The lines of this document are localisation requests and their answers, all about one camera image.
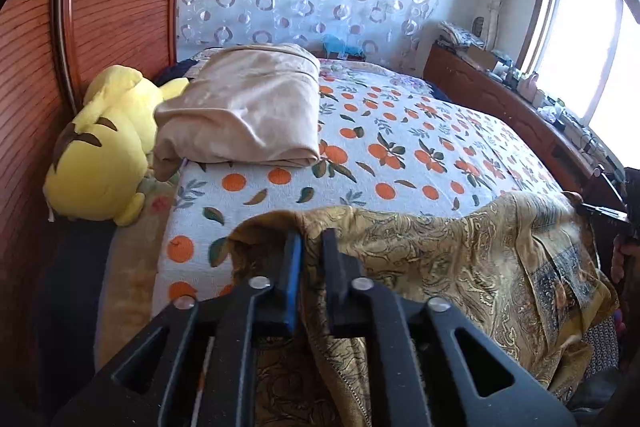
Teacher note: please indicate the cardboard box on cabinet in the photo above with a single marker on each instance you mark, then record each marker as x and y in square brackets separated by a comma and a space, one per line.
[485, 60]

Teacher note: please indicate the person's right hand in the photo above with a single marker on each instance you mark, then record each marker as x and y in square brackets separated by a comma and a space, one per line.
[624, 247]

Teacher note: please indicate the blue toy on bed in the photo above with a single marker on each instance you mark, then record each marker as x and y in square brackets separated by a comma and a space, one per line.
[335, 47]

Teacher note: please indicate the gold patterned sunflower garment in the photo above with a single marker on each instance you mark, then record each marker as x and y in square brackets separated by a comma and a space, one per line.
[523, 268]

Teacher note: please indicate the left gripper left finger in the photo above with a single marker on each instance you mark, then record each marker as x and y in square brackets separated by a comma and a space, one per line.
[194, 363]

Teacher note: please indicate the stack of folded fabric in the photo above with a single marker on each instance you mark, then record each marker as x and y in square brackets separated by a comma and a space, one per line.
[459, 37]

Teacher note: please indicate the wooden louvered wardrobe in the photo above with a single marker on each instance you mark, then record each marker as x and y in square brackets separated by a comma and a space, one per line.
[50, 50]

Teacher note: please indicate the floral bed quilt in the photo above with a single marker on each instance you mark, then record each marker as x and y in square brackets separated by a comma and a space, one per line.
[135, 266]

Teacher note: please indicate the orange-print white blanket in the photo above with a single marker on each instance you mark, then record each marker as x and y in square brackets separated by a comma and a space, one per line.
[468, 159]

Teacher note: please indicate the window with wooden frame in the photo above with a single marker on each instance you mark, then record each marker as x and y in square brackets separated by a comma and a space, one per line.
[586, 56]

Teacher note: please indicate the wooden sideboard cabinet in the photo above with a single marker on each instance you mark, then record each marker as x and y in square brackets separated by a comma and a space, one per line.
[467, 86]

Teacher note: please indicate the yellow plush toy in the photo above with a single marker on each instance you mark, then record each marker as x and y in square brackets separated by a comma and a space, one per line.
[102, 155]

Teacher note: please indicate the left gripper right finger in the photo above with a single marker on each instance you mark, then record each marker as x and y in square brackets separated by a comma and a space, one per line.
[428, 364]

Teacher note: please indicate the folded beige cloth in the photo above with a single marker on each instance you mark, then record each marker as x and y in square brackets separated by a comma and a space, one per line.
[255, 104]

